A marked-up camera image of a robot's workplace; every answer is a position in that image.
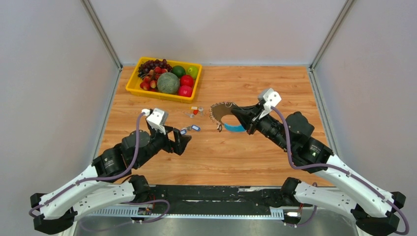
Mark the yellow plastic fruit tray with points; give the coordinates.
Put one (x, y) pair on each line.
(134, 82)

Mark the green netted melon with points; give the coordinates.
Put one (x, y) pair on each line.
(168, 83)

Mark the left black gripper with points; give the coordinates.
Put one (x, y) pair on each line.
(181, 140)

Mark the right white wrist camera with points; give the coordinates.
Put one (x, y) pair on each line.
(270, 99)

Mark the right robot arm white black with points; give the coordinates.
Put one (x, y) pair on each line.
(375, 211)

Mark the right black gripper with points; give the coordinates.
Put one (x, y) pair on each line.
(250, 116)

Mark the corner aluminium post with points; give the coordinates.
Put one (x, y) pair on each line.
(101, 31)
(348, 4)

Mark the pink red apple lower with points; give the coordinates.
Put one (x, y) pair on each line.
(185, 91)

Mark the red apple upper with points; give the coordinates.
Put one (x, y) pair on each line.
(187, 80)

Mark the dark green lime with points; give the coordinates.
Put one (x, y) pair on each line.
(178, 70)

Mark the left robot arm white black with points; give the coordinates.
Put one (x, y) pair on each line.
(107, 181)

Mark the dark purple grape bunch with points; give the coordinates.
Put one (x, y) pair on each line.
(152, 67)

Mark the left corner aluminium post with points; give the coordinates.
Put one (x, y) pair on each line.
(101, 31)

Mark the small red peaches cluster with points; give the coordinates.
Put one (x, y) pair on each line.
(149, 79)

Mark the right corner aluminium post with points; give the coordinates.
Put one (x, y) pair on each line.
(348, 4)

